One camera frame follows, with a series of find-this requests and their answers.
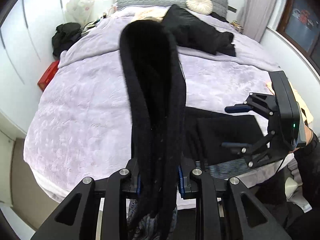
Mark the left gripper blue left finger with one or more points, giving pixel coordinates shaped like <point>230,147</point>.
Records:
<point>135,178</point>

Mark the black clothes pile on bed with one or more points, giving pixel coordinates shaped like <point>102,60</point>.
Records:
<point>191,32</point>

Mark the round cream cushion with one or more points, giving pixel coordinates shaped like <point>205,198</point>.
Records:
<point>204,7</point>

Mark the black garment beside bed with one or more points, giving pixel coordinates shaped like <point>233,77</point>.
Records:
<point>65,36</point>

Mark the orange garment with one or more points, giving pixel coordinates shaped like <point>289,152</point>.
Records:
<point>306,114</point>

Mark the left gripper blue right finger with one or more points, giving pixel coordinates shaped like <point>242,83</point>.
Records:
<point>186,186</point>

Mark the brown knitted garment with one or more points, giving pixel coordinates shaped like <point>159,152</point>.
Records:
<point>151,13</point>

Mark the red box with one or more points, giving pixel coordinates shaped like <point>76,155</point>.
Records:
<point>48,75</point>

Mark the dark framed window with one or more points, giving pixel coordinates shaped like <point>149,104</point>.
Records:
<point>299,24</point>

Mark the lilac plush bed blanket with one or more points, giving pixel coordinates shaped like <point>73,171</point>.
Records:
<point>83,123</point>

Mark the person right hand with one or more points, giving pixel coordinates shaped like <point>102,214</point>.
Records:
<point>302,134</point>

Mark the white floral plastic bag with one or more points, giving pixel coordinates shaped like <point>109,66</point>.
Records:
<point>79,11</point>

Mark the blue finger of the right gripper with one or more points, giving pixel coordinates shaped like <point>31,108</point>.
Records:
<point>235,145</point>
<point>238,108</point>

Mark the black pants with patterned side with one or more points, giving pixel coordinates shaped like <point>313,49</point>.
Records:
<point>157,95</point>

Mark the lilac curtain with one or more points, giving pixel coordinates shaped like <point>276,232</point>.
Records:
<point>254,17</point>

